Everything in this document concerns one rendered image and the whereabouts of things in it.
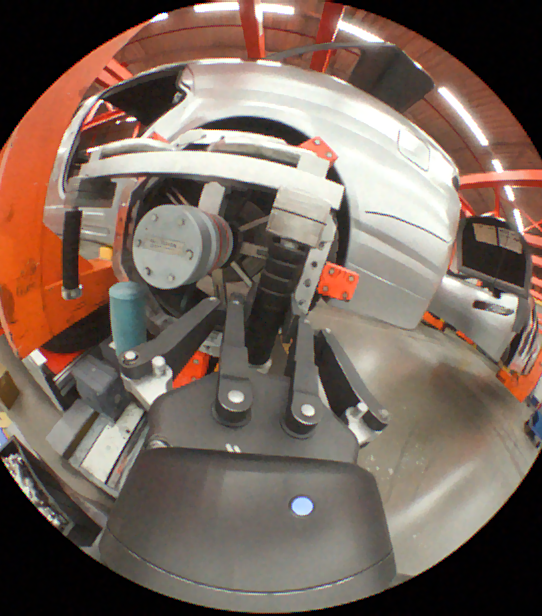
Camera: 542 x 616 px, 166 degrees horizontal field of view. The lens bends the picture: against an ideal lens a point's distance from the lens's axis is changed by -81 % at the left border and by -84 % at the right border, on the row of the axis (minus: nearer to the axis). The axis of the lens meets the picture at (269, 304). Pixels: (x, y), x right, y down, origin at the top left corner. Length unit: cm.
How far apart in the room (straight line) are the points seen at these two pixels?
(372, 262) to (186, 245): 57
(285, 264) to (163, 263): 19
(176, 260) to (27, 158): 51
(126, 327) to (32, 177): 47
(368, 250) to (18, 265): 102
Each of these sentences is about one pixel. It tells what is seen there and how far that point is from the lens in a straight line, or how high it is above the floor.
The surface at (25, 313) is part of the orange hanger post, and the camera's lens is 65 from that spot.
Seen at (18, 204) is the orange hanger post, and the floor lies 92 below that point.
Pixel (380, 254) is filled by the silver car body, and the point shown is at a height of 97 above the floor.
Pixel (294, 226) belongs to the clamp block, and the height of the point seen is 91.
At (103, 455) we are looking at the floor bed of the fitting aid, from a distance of 93.
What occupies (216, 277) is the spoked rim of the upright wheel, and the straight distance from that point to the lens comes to 53.
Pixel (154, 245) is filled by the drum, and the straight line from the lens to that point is 30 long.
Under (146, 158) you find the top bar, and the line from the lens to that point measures 28.
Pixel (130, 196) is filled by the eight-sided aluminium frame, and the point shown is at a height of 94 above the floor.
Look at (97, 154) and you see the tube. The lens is 39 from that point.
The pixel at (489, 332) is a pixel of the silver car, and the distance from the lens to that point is 245.
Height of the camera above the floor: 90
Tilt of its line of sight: 20 degrees down
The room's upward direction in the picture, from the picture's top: 17 degrees clockwise
